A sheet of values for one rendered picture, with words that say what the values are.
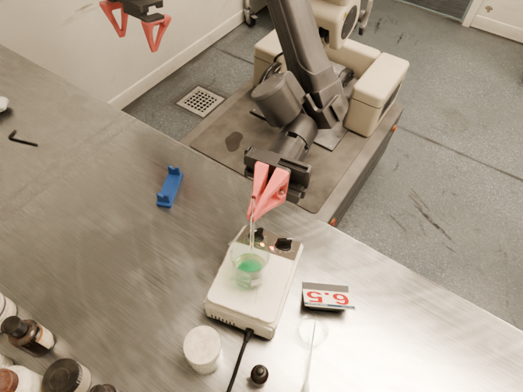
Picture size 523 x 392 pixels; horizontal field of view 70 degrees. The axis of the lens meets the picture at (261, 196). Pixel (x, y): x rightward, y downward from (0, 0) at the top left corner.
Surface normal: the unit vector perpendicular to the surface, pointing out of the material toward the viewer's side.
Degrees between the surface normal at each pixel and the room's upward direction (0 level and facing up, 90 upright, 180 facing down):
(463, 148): 0
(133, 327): 0
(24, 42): 90
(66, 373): 0
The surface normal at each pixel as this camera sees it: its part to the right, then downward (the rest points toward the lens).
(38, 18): 0.83, 0.47
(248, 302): 0.04, -0.59
